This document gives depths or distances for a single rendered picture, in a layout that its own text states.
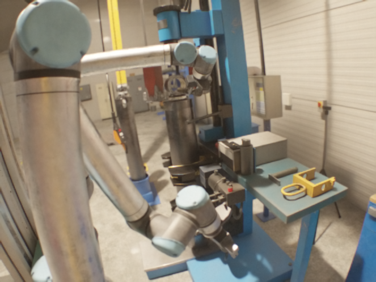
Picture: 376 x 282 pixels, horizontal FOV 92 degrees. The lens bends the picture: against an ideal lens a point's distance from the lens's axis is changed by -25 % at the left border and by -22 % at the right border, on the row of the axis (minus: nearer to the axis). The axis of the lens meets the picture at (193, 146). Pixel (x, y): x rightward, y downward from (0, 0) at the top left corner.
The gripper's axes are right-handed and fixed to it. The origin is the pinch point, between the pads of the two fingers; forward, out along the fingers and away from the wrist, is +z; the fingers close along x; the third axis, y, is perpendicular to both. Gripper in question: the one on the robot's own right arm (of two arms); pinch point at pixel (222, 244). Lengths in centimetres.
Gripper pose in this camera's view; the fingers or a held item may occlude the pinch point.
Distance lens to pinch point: 94.3
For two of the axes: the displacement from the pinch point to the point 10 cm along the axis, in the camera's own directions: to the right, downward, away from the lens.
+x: 5.9, 3.0, -7.5
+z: 3.7, 7.3, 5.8
